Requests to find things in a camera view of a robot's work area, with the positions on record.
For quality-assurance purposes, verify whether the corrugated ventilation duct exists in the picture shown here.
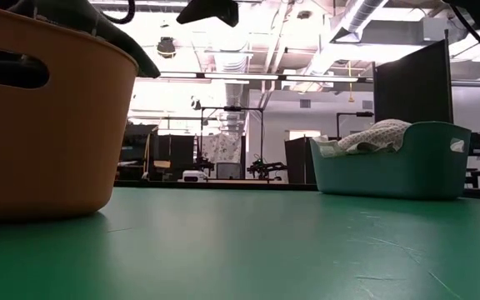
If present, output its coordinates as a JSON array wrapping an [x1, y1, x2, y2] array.
[[212, 24, 254, 130]]

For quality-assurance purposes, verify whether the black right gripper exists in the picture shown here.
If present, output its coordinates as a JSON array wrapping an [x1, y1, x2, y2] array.
[[176, 0, 240, 28]]

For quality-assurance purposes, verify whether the green plastic basket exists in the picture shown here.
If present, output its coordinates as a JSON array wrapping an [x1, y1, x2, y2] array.
[[309, 121, 473, 201]]

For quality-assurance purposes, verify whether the small black monitor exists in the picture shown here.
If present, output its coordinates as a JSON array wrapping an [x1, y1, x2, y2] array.
[[468, 132, 480, 158]]

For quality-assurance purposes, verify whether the orange plastic basket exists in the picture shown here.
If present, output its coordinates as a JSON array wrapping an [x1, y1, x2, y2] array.
[[0, 2, 140, 222]]

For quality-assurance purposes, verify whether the small white box device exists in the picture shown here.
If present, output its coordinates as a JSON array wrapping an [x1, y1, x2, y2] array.
[[182, 169, 208, 183]]

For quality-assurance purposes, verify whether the black metal frame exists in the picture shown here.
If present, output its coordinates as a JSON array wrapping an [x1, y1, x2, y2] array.
[[200, 106, 265, 168], [336, 111, 375, 138]]

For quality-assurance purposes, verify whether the light grey waffle towel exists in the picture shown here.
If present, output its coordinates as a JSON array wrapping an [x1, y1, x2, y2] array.
[[337, 118, 413, 155]]

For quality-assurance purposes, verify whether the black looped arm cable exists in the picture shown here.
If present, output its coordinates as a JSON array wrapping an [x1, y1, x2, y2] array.
[[101, 0, 137, 25]]

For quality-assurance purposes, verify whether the black partition panel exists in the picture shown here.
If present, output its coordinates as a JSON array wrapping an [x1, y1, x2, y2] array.
[[372, 29, 454, 125]]

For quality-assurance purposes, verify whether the patterned white sheet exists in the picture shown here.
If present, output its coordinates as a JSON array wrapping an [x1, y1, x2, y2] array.
[[202, 132, 242, 164]]

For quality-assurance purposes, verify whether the plain white towel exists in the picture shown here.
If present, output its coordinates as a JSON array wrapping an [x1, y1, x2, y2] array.
[[312, 134, 342, 158]]

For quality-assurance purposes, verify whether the black cabinet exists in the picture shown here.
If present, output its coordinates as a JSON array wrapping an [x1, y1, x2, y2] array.
[[284, 137, 317, 185]]

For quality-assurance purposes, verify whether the ceiling light strip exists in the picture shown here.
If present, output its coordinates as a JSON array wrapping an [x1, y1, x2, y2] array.
[[158, 71, 199, 79], [285, 74, 360, 83], [204, 73, 279, 81]]

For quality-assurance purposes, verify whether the black square screen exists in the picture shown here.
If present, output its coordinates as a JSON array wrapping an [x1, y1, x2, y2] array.
[[158, 133, 196, 171]]

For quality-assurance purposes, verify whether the hanging yellow cord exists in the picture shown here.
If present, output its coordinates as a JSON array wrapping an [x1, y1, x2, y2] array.
[[347, 60, 356, 104]]

